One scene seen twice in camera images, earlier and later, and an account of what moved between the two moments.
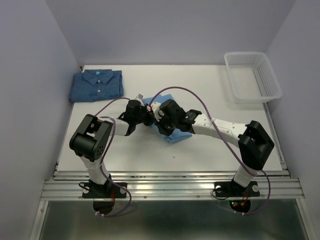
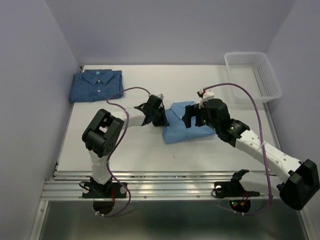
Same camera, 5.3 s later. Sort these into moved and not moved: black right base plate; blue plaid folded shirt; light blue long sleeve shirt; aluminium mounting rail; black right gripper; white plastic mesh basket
Moved: light blue long sleeve shirt; black right gripper
Not moved: black right base plate; blue plaid folded shirt; aluminium mounting rail; white plastic mesh basket
